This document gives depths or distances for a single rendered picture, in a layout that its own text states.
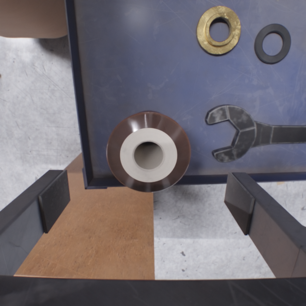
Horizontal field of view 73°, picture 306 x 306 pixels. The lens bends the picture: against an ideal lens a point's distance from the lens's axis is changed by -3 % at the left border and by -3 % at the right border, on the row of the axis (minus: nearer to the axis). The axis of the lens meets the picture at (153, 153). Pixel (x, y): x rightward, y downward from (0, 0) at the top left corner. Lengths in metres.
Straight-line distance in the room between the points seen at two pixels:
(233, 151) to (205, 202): 1.11
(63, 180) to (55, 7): 0.76
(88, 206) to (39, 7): 0.61
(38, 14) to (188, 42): 0.60
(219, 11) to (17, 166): 1.40
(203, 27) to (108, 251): 0.44
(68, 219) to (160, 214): 0.93
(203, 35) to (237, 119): 0.13
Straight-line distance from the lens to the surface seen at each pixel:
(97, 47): 0.35
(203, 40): 0.34
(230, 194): 0.16
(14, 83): 1.43
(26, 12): 0.82
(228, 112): 0.34
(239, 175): 0.16
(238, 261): 1.84
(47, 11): 0.86
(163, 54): 0.34
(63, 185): 0.17
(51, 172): 0.17
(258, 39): 0.37
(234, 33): 0.35
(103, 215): 0.60
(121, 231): 0.54
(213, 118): 0.34
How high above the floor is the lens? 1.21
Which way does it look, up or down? 73 degrees down
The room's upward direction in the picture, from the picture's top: 178 degrees clockwise
